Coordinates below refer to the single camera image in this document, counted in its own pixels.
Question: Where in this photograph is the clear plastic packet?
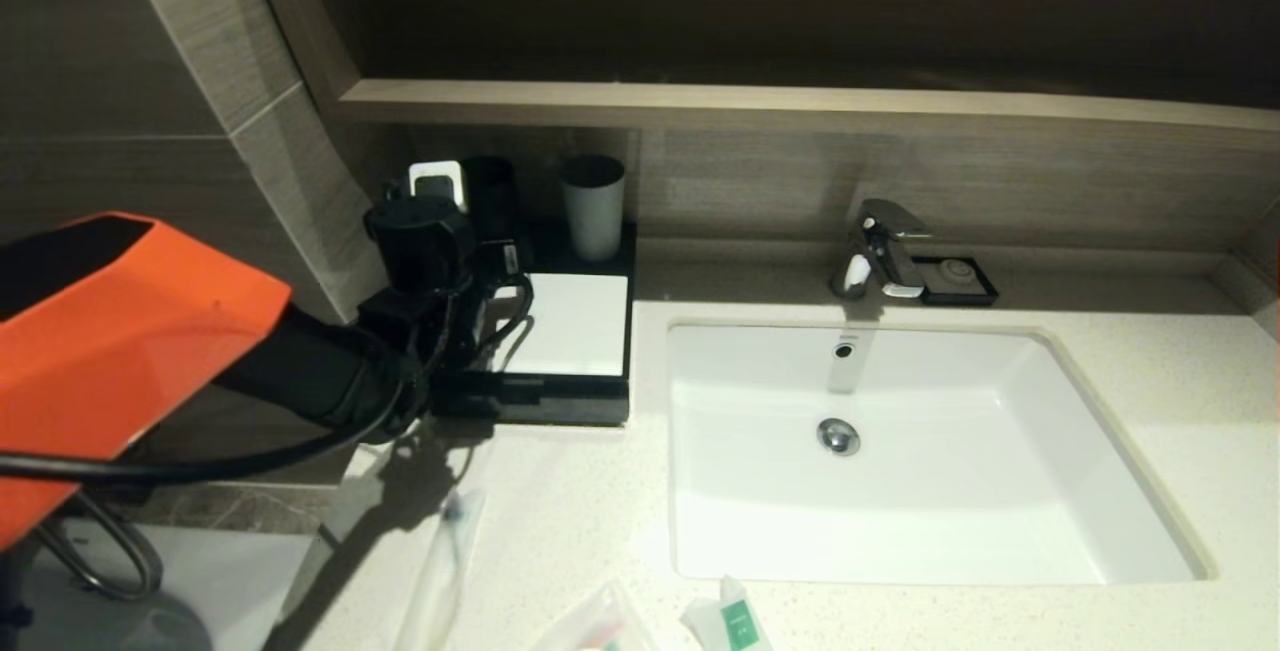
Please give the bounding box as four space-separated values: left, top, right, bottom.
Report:
528 579 663 651

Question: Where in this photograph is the metal shower hose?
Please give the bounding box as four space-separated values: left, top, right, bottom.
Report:
35 496 167 602

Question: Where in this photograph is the chrome drain stopper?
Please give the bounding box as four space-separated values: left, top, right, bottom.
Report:
816 417 861 458

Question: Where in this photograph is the chrome faucet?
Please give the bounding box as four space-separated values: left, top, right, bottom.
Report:
828 198 934 302

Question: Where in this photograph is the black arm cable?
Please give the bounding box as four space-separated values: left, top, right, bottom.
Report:
0 371 421 484

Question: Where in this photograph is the wooden wall shelf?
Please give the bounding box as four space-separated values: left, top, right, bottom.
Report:
338 79 1280 137

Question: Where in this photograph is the black box with white lid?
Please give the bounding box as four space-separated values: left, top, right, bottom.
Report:
430 221 638 428

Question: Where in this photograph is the grey cup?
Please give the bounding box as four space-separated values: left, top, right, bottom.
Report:
560 154 627 263

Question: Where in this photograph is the white sink basin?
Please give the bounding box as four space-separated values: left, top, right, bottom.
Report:
664 321 1215 588

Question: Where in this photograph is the black cup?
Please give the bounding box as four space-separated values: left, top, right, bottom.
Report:
463 155 522 244

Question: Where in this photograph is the black soap dish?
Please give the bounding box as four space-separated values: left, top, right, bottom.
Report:
908 256 999 308

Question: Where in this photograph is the toothbrush in clear packet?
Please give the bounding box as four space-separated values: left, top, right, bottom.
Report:
395 487 491 651

